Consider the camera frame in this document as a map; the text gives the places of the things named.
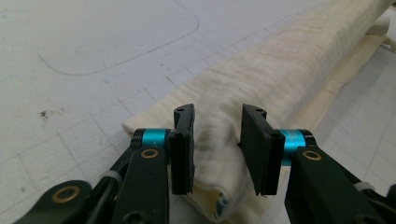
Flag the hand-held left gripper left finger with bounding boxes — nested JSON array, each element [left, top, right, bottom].
[[133, 104, 196, 195]]

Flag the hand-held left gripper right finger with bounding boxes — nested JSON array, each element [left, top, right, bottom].
[[237, 104, 316, 196]]

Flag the white grid mat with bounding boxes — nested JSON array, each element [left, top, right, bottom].
[[0, 0, 396, 224]]

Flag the cream cloth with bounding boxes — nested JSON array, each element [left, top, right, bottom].
[[121, 0, 396, 224]]

